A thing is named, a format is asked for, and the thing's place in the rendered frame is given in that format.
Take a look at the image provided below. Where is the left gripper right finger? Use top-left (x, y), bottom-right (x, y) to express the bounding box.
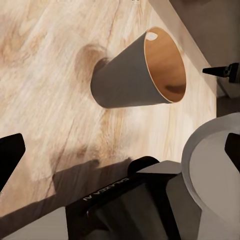
top-left (224, 132), bottom-right (240, 172)

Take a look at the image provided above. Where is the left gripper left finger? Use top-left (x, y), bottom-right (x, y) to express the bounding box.
top-left (0, 133), bottom-right (26, 192)

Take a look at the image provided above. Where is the trash can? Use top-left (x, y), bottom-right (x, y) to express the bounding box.
top-left (90, 26), bottom-right (187, 109)

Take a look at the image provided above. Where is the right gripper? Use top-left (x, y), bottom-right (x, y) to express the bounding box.
top-left (202, 62), bottom-right (240, 84)

